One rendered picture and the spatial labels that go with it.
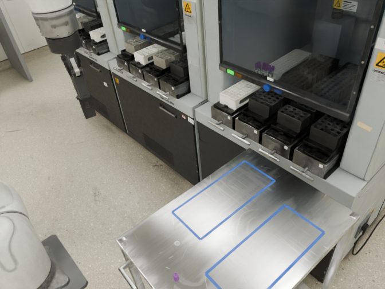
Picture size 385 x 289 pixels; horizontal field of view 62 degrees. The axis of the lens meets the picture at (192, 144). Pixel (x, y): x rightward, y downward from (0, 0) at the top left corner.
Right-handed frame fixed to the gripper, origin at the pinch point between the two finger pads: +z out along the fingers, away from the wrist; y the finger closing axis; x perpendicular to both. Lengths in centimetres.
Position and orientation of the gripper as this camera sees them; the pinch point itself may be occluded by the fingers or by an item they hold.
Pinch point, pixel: (86, 105)
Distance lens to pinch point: 93.4
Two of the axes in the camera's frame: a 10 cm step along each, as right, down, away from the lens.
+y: 4.8, 5.3, -7.0
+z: 0.9, 7.6, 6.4
